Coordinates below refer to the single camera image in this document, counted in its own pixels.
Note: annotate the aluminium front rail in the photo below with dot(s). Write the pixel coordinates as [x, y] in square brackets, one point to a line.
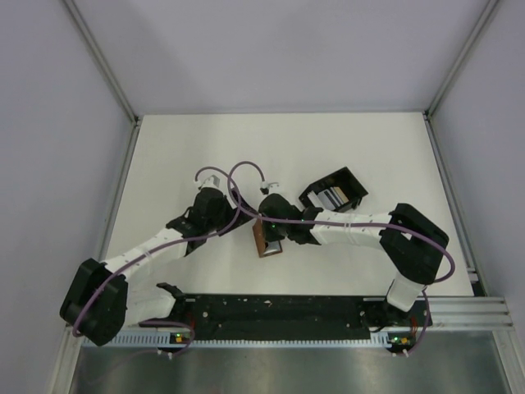
[470, 314]

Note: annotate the brown leather card holder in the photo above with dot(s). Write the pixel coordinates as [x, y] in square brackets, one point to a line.
[264, 248]

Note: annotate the left aluminium frame post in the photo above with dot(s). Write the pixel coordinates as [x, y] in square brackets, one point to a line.
[100, 61]

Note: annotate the aluminium frame post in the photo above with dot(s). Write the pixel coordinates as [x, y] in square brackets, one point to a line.
[466, 50]
[100, 61]

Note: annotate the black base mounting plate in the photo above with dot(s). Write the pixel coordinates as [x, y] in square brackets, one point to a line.
[289, 317]

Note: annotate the grey slotted cable duct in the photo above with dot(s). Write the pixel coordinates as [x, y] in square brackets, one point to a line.
[175, 340]

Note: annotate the black card rack box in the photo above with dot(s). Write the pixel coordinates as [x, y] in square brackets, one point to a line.
[342, 178]

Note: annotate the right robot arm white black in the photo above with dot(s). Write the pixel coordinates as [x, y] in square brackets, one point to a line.
[412, 242]

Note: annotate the credit cards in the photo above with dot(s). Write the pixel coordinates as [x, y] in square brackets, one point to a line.
[331, 198]

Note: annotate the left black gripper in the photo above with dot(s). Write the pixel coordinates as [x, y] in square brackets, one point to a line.
[241, 217]

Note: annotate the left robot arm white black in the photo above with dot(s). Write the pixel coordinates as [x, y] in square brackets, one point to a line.
[126, 290]

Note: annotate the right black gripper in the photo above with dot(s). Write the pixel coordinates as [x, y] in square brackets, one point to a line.
[269, 235]

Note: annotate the right aluminium frame post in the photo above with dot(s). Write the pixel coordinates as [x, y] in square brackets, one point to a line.
[466, 50]

